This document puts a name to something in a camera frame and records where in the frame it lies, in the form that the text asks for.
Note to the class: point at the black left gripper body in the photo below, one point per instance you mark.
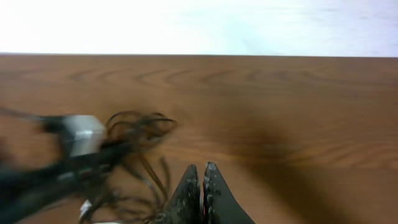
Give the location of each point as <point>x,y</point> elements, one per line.
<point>24,193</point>

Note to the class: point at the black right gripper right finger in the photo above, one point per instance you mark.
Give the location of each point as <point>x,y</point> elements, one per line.
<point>219,204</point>

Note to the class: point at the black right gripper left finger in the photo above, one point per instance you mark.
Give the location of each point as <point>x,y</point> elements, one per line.
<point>184,205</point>

